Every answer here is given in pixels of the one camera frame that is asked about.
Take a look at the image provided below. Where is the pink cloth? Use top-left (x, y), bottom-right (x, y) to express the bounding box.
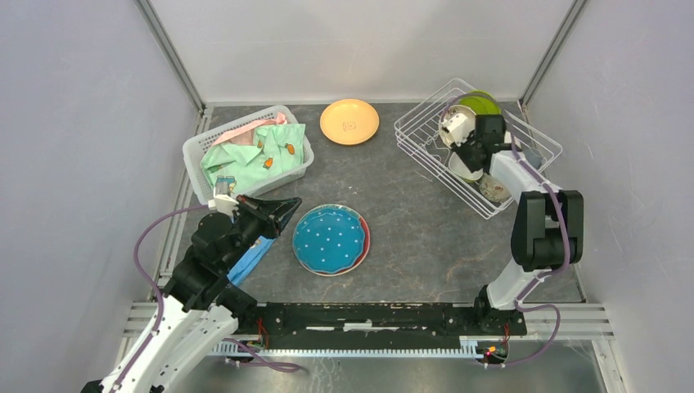
top-left (212, 113), bottom-right (288, 146)

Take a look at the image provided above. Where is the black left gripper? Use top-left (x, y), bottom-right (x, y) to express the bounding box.
top-left (221, 193), bottom-right (303, 270)

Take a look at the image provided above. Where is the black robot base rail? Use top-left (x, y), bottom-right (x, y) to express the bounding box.
top-left (229, 294), bottom-right (528, 351)

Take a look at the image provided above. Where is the cream floral plate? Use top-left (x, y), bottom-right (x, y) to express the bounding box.
top-left (439, 105), bottom-right (476, 138)

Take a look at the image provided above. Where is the lime green plate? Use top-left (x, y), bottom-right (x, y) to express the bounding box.
top-left (457, 90), bottom-right (502, 115)

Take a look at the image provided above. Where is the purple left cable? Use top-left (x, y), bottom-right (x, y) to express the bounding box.
top-left (108, 205), bottom-right (211, 393)

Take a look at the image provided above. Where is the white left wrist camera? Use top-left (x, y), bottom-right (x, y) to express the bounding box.
top-left (207, 178), bottom-right (238, 216)

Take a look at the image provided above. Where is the green printed cloth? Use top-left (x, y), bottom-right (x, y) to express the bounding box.
top-left (200, 123), bottom-right (305, 192)

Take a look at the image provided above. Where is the white plastic basket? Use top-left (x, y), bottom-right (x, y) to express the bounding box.
top-left (183, 106), bottom-right (314, 204)

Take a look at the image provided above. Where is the green interior mug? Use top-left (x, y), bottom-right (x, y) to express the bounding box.
top-left (479, 174), bottom-right (511, 204)

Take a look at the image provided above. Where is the blue printed cloth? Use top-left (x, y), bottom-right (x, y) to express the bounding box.
top-left (228, 237), bottom-right (275, 287)

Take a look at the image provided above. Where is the aluminium corner post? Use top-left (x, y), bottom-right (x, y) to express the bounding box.
top-left (519, 0), bottom-right (589, 107)
top-left (134, 0), bottom-right (206, 113)

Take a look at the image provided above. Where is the teal rimmed red plate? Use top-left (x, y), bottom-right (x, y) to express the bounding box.
top-left (291, 203), bottom-right (372, 278)

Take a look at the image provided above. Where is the white wire dish rack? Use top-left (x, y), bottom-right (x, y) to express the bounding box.
top-left (394, 78), bottom-right (563, 219)

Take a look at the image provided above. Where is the blue dotted plate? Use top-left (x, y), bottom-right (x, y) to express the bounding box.
top-left (293, 206), bottom-right (367, 274)

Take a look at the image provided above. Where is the orange plate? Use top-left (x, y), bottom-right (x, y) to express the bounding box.
top-left (319, 99), bottom-right (380, 146)

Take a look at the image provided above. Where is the aluminium corner post left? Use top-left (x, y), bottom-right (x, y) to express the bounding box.
top-left (134, 0), bottom-right (206, 113)

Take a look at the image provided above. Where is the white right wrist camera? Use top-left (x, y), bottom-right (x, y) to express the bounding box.
top-left (439, 111), bottom-right (476, 147)

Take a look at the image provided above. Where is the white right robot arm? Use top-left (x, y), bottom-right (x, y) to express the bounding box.
top-left (453, 115), bottom-right (584, 334)

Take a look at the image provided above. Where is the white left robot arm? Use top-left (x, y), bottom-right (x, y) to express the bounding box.
top-left (82, 195), bottom-right (302, 392)

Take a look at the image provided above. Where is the aluminium corner post right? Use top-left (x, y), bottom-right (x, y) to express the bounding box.
top-left (519, 0), bottom-right (589, 107)

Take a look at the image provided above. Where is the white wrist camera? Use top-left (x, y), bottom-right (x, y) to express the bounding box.
top-left (439, 111), bottom-right (476, 147)
top-left (207, 178), bottom-right (238, 216)

